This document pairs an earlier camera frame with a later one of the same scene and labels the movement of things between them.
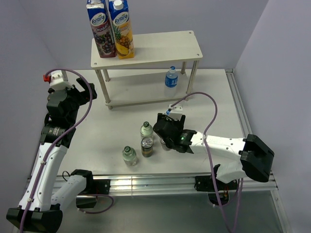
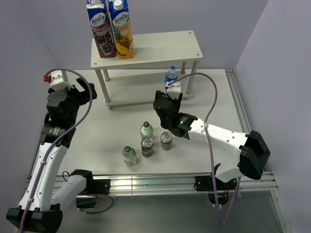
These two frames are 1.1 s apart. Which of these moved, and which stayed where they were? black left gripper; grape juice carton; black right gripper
Moved: black right gripper
Stayed: black left gripper; grape juice carton
